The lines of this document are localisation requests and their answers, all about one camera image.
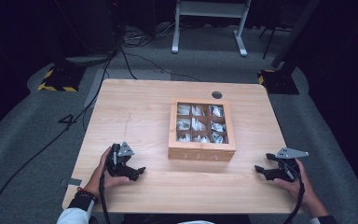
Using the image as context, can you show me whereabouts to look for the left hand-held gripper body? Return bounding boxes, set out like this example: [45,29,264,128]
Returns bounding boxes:
[104,141,135,178]

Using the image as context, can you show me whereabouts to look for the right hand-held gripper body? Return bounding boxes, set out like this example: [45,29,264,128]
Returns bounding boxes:
[272,147,310,184]

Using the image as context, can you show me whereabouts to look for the wooden compartment tea box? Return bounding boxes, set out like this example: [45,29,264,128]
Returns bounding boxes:
[167,98,238,163]

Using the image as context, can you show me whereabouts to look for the person's left hand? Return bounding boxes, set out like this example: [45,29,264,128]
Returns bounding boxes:
[84,146,131,198]

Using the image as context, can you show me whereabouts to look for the person's right hand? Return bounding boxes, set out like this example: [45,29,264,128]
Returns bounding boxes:
[272,158,321,217]

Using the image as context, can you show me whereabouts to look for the grey tape piece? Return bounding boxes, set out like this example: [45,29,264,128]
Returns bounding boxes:
[60,177,84,188]

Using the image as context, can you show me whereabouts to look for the group of white tea bags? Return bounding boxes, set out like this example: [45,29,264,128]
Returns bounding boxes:
[176,104,229,145]

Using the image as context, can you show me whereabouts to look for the black yellow striped stand base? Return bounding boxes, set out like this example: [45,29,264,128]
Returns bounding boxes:
[37,64,87,93]
[257,68,300,95]

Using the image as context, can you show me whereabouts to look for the black tripod legs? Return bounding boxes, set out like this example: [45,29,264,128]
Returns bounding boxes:
[258,23,294,61]

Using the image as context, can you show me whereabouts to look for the dark slanted pole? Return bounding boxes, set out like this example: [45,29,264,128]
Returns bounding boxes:
[271,0,322,70]

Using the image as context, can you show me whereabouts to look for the dark equipment cabinet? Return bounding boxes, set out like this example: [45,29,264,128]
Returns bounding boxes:
[64,0,121,64]

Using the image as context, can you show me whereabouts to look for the right hand-held gripper black cable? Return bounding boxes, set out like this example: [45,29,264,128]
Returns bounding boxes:
[282,169,306,224]

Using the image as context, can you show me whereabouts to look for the hand-held gripper black cable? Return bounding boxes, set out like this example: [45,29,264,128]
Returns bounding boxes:
[282,169,306,224]
[98,173,112,224]

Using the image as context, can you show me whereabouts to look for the left hand-held gripper black cable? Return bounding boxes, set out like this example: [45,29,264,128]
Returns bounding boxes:
[98,173,112,224]

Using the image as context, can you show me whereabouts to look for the dark bead bracelet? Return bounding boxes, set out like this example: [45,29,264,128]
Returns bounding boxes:
[75,186,100,205]

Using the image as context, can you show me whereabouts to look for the long black floor cable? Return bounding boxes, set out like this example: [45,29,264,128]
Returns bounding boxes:
[0,50,119,224]

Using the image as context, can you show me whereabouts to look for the thin black floor cable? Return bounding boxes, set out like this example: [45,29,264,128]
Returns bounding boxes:
[118,46,201,83]

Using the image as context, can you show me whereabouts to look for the bundle of floor cables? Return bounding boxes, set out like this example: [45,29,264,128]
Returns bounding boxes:
[120,21,176,49]

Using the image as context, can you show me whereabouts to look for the white metal desk frame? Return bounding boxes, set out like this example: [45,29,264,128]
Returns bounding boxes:
[171,0,252,58]

